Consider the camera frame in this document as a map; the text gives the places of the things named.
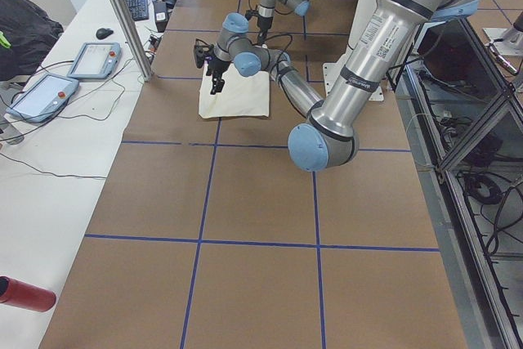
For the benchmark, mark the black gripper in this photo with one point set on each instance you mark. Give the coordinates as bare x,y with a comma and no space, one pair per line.
262,26
215,65

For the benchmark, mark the white long-sleeve cat shirt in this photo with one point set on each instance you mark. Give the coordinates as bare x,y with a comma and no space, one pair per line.
246,91

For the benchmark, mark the black power adapter box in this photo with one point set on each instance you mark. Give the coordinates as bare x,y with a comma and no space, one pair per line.
161,15

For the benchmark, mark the black computer keyboard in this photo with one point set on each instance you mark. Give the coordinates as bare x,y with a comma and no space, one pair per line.
139,9

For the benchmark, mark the far blue teach pendant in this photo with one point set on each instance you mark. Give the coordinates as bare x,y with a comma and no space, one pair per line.
95,61

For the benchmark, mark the blue teach pendant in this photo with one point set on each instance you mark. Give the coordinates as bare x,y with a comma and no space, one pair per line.
46,98
95,61

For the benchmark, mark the black computer mouse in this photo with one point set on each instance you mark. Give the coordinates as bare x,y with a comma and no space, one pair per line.
103,33

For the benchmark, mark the near blue teach pendant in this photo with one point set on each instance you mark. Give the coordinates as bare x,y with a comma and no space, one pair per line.
46,98

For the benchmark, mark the black bag with green tag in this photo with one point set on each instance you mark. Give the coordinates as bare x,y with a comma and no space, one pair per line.
31,34

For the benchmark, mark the red cylinder bottle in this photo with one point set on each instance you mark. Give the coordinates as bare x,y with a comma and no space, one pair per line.
26,296

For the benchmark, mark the white camera mast with base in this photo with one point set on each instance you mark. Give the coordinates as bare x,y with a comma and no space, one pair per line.
364,11

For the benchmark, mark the aluminium frame post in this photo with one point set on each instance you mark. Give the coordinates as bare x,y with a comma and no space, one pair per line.
133,40

